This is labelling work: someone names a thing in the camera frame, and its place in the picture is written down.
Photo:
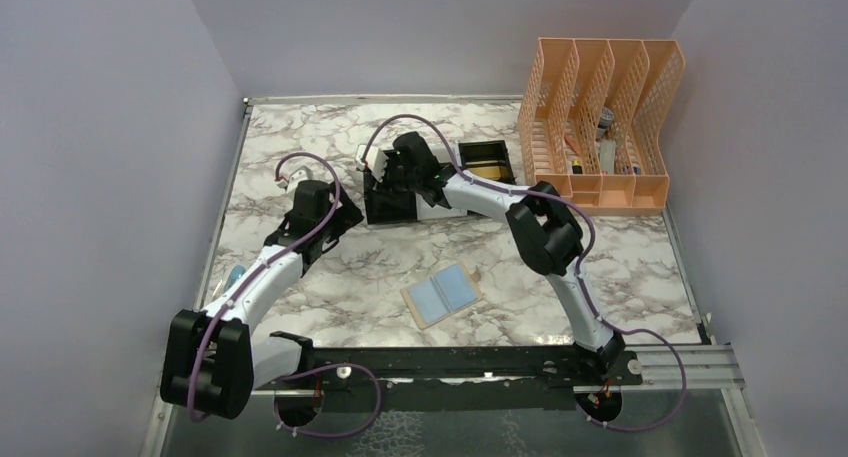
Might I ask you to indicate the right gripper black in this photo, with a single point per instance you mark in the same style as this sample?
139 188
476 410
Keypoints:
391 163

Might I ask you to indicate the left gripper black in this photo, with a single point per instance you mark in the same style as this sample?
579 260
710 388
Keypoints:
346 216

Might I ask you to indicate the black white card tray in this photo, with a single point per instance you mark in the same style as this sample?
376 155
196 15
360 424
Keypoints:
464 191

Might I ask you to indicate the orange plastic desk organizer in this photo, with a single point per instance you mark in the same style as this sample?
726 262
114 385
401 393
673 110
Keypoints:
591 117

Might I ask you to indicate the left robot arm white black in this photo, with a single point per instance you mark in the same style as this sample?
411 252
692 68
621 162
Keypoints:
245 315

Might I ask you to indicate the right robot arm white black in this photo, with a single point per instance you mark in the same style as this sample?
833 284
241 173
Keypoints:
546 233

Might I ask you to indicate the gold card in tray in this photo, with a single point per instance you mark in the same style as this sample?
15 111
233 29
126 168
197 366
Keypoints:
492 172

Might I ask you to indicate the blue patterned sticker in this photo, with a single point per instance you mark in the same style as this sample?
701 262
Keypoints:
235 273

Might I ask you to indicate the grey tape roll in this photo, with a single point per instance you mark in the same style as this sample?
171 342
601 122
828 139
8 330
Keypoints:
606 119

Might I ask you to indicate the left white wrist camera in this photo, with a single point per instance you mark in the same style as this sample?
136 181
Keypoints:
289 182

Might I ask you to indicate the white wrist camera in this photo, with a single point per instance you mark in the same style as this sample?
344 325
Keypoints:
289 182
373 163

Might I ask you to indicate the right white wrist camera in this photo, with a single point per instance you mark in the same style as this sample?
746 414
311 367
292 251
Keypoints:
373 163

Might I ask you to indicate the black metal base rail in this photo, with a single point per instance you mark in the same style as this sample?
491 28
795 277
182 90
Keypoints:
553 377

